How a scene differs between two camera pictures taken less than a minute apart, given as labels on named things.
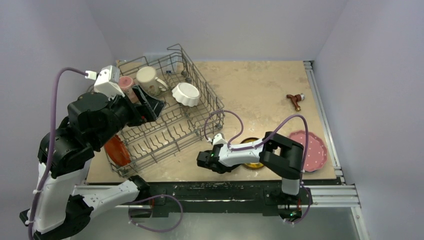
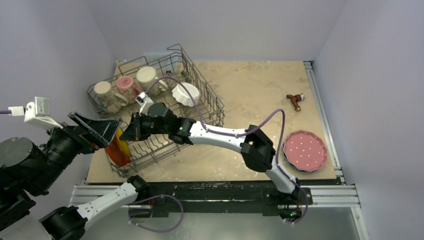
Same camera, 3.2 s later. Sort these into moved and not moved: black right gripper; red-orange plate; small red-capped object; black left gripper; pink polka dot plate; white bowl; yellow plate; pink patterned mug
Moved: black left gripper; black right gripper; yellow plate
Not moved: pink patterned mug; small red-capped object; pink polka dot plate; red-orange plate; white bowl
